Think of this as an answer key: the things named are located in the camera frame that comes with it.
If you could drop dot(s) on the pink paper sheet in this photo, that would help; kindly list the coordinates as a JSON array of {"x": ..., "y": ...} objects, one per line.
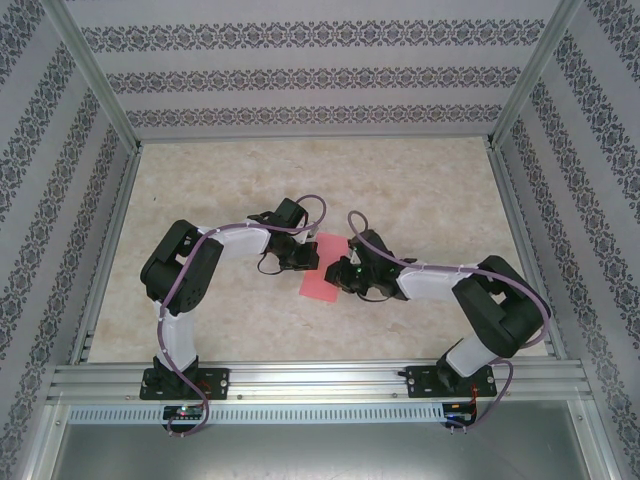
[{"x": 332, "y": 246}]

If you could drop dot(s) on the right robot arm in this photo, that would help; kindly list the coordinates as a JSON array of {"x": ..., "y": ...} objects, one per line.
[{"x": 500, "y": 310}]

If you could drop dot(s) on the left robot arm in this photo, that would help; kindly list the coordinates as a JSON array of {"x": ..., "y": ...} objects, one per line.
[{"x": 175, "y": 270}]

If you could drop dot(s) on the sheet metal tray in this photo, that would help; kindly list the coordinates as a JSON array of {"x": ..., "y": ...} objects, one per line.
[{"x": 320, "y": 450}]

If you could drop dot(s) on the small controller circuit board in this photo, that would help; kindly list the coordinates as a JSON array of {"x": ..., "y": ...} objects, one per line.
[
  {"x": 185, "y": 412},
  {"x": 457, "y": 411}
]

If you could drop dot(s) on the grey block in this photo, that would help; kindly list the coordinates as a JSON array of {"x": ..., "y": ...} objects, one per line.
[{"x": 109, "y": 250}]

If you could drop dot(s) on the grooved aluminium mounting rail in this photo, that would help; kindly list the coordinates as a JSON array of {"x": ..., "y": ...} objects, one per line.
[{"x": 320, "y": 382}]

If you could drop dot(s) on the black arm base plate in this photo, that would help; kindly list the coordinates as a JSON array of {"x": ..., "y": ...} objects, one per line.
[
  {"x": 420, "y": 382},
  {"x": 217, "y": 382}
]

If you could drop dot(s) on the aluminium side rail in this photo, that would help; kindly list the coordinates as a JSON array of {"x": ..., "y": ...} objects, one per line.
[{"x": 520, "y": 225}]

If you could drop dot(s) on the aluminium frame post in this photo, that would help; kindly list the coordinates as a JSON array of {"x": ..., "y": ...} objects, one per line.
[
  {"x": 101, "y": 75},
  {"x": 531, "y": 75}
]

